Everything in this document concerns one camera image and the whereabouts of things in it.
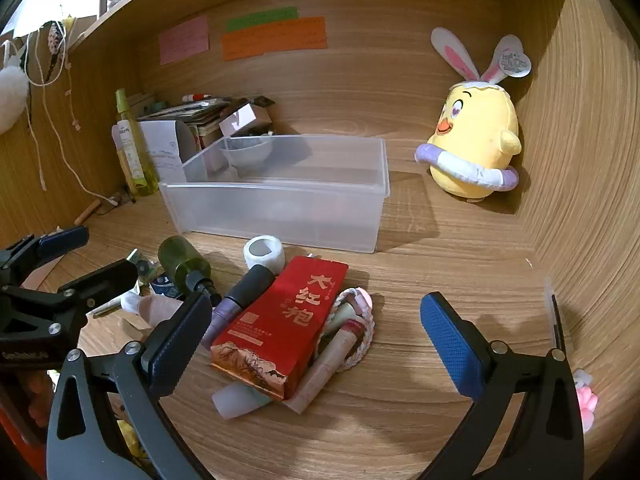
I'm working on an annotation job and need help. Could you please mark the yellow spray bottle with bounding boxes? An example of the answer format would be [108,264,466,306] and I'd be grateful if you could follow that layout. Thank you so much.
[114,88,160,197]

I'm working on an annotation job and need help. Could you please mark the green sticky note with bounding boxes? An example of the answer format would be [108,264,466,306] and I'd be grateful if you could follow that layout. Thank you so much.
[225,6,299,32]

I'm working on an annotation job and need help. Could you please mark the white paper sheet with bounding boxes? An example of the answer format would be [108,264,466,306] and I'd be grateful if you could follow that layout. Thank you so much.
[137,119,183,184]

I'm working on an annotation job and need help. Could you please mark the small patterned packet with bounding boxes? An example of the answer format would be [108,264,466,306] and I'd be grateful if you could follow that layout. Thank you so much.
[127,249,156,281]

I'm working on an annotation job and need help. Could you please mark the stack of books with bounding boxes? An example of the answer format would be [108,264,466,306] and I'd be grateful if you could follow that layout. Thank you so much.
[137,97,236,136]

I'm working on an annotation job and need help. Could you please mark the pink card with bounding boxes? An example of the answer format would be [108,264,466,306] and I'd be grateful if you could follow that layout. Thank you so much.
[135,295,183,328]

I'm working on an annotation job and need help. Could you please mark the white bowl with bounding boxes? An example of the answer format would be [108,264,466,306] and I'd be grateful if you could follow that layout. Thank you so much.
[220,136,273,167]

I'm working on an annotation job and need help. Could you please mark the pink flower toy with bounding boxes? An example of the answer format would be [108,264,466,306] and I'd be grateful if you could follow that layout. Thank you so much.
[572,369,598,433]

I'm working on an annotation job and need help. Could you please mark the black thin rod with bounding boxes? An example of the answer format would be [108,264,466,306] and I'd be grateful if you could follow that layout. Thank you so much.
[550,294,569,356]

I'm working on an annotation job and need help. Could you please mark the wooden handle tool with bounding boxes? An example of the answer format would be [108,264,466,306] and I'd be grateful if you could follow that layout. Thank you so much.
[75,199,103,226]

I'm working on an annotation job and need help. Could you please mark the purple tube with black cap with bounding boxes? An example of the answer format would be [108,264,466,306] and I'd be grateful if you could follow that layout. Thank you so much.
[201,264,277,351]

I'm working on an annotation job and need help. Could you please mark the white teal tube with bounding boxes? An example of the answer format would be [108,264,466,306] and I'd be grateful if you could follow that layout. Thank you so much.
[211,382,271,420]

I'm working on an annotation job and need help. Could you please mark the yellow chick plush toy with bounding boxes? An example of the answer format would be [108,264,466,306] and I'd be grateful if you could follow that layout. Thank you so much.
[414,27,533,204]

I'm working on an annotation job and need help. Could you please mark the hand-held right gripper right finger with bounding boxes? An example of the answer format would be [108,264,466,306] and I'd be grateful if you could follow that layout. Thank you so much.
[417,291,586,480]

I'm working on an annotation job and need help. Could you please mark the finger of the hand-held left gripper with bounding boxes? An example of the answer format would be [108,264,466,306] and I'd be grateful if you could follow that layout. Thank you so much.
[0,258,139,319]
[0,226,90,286]

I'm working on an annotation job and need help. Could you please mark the white string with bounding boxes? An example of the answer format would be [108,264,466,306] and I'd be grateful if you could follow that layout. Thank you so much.
[20,30,118,206]

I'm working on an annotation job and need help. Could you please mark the green glass bottle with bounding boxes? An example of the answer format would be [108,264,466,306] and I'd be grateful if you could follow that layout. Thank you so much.
[158,236,221,306]

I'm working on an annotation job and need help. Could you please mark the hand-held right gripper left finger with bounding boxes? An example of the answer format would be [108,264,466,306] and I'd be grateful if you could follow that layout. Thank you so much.
[46,290,221,480]

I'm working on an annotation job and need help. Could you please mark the small pink white box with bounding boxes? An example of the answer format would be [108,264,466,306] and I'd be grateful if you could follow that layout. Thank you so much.
[218,102,273,137]

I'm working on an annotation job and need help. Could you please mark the orange sticky note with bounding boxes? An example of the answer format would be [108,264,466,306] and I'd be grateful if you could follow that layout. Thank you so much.
[221,16,328,62]

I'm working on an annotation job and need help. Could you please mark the white braided cord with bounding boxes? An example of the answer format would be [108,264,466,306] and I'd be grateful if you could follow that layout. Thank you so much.
[325,287,376,372]

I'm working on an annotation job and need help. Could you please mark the white small tube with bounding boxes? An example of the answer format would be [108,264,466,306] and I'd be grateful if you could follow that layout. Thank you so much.
[92,291,143,317]

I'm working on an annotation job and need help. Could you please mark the pink sticky note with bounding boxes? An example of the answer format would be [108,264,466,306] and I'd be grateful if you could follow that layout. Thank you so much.
[159,15,210,66]

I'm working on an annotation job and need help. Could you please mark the white tape roll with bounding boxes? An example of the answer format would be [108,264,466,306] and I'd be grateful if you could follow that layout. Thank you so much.
[243,235,286,273]

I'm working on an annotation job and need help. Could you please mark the pink cream tube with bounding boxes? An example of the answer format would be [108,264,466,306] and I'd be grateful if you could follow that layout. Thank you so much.
[285,317,368,415]

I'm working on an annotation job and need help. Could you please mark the white fluffy pompom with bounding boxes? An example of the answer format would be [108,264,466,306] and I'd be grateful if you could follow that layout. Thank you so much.
[0,65,30,133]

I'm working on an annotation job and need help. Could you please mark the red tea packet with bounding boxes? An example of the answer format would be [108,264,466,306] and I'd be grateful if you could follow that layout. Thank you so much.
[210,256,349,402]

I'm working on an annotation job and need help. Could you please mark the clear plastic storage bin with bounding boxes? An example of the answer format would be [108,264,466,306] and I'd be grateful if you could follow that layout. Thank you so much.
[159,134,391,254]

